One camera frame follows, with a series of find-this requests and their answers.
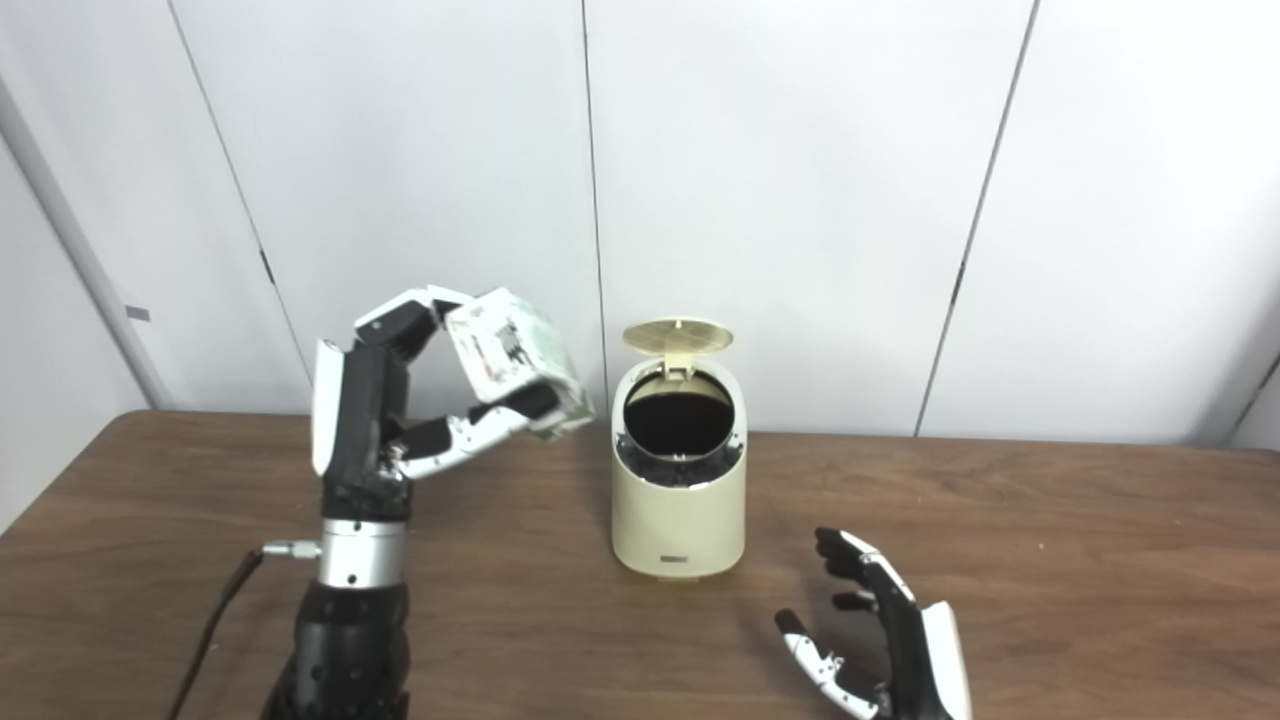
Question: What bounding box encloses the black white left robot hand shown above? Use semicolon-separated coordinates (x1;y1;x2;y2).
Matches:
311;286;561;521

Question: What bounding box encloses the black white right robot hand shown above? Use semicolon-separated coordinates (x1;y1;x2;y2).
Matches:
775;527;973;720

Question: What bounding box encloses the white green milk carton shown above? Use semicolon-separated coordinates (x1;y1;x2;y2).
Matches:
445;288;595;441

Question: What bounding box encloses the cream-colored bin body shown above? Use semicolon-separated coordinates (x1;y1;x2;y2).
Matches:
611;355;748;581

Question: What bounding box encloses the cream round bin lid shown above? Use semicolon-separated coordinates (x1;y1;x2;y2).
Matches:
622;319;734;380

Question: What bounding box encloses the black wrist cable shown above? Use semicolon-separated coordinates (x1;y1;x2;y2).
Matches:
165;540;323;720

